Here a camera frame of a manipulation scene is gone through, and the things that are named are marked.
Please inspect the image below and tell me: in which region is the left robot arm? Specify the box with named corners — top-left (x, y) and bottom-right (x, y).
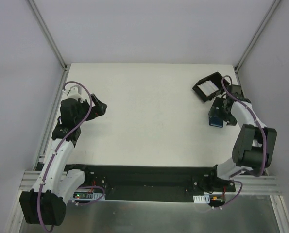
top-left (19, 85), bottom-right (107, 226)

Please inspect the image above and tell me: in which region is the aluminium front rail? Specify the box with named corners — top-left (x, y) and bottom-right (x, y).
top-left (19, 170), bottom-right (283, 196)

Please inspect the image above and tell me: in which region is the blue leather card holder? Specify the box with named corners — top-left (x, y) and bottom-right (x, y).
top-left (208, 97), bottom-right (224, 128)

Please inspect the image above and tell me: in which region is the aluminium frame post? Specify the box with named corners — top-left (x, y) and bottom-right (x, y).
top-left (234, 0), bottom-right (282, 73)
top-left (26, 0), bottom-right (68, 70)

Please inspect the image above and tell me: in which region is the left white cable duct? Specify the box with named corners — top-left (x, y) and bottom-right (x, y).
top-left (72, 192), bottom-right (106, 202)

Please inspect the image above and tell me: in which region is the right aluminium frame post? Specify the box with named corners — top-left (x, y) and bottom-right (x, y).
top-left (234, 0), bottom-right (282, 73)

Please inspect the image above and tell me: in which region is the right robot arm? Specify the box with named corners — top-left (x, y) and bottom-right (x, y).
top-left (207, 85), bottom-right (277, 192)

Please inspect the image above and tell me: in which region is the white card stack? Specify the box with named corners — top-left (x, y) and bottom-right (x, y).
top-left (198, 81), bottom-right (219, 96)

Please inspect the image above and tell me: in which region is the left aluminium frame post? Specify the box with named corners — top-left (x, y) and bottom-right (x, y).
top-left (26, 0), bottom-right (68, 70)

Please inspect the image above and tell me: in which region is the white cable duct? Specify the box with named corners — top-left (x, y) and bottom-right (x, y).
top-left (72, 192), bottom-right (106, 202)
top-left (193, 194), bottom-right (210, 204)

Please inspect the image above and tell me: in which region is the right white cable duct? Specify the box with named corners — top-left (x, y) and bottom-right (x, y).
top-left (193, 194), bottom-right (210, 204)

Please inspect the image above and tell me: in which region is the black card tray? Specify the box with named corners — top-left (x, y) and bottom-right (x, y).
top-left (192, 72), bottom-right (224, 102)

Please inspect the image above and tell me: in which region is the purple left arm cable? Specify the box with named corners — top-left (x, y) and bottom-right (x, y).
top-left (36, 81), bottom-right (106, 233)

